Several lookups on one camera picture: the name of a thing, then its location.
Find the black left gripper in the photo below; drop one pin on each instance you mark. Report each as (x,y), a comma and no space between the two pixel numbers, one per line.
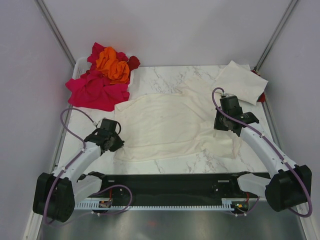
(119,144)

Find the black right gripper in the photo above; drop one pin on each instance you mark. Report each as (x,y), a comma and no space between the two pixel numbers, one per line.
(217,125)

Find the cream white t shirt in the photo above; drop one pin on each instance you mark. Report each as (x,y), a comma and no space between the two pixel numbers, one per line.
(169,125)

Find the magenta pink t shirt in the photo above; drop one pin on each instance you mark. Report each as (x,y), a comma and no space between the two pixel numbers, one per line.
(93,90)

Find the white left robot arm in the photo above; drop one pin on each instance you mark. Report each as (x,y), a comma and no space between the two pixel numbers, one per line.
(57,193)

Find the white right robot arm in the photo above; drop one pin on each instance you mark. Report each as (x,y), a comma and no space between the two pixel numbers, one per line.
(289,184)

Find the folded cream t shirt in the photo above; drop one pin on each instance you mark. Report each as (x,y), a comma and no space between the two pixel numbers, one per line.
(237,80)

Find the orange t shirt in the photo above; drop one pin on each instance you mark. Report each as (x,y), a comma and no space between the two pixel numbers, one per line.
(115,70)

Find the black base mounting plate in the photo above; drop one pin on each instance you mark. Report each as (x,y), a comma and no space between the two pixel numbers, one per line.
(195,188)

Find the white plastic laundry basket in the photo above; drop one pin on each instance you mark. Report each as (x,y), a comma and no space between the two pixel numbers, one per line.
(82,65)

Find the right aluminium frame post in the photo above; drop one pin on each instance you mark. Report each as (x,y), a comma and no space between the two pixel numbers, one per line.
(276,33)

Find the aluminium frame post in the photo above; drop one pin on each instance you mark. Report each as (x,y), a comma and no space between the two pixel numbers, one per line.
(276,33)
(55,30)

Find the white slotted cable duct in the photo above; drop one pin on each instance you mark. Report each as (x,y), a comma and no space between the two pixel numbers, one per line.
(105,204)

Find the left aluminium frame post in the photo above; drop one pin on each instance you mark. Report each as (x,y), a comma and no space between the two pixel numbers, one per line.
(55,30)

